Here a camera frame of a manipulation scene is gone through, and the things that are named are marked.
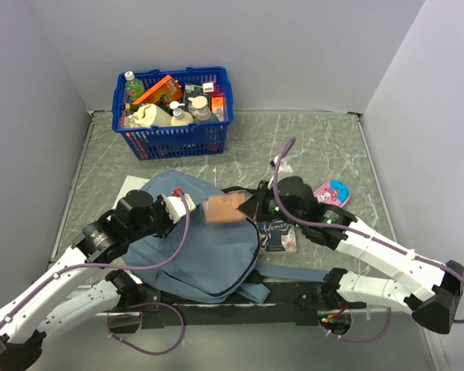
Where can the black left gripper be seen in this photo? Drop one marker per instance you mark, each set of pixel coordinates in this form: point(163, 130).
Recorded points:
point(158, 202)

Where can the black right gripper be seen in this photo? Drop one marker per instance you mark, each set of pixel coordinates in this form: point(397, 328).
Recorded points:
point(255, 205)

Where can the blue student backpack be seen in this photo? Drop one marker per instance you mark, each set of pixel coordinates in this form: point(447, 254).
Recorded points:
point(204, 262)

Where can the brown leather wallet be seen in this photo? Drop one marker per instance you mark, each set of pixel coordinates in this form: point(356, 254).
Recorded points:
point(224, 208)

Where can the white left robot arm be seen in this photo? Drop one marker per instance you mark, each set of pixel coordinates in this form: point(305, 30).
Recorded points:
point(85, 281)

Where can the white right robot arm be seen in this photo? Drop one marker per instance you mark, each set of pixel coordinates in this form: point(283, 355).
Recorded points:
point(428, 290)

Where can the pink cartoon pencil case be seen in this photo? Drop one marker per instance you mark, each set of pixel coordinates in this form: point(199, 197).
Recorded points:
point(333, 192)

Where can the floral Little Women book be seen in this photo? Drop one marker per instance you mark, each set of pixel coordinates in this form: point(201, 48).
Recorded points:
point(277, 237)

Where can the white notebook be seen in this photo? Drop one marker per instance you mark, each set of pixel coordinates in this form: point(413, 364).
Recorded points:
point(131, 183)

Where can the cream pump bottle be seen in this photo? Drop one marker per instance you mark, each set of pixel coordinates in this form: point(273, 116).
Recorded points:
point(180, 117)

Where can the blue plastic shopping basket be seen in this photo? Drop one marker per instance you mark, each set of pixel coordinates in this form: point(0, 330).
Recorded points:
point(175, 142)

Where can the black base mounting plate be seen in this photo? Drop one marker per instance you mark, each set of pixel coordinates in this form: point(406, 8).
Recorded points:
point(232, 309)

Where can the grey pump bottle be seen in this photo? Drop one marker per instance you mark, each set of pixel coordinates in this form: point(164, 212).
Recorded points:
point(203, 111)

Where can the pink orange bottle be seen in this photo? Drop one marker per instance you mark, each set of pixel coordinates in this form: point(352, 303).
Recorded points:
point(218, 104)

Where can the orange snack box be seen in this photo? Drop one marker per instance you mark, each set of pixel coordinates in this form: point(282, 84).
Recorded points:
point(164, 92)

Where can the black packaged item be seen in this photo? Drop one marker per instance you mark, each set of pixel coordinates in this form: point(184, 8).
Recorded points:
point(191, 91)

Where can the green drink bottle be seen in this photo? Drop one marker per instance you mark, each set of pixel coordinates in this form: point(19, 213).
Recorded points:
point(134, 87)

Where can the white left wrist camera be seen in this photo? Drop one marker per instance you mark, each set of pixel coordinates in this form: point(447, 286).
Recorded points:
point(178, 205)

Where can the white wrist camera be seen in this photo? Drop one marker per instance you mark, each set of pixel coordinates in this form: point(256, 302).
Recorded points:
point(178, 205)
point(284, 168)

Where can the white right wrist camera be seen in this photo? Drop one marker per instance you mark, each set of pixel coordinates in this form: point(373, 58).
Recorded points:
point(284, 168)

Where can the aluminium front rail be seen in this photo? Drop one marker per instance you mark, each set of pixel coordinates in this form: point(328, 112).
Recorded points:
point(354, 292)

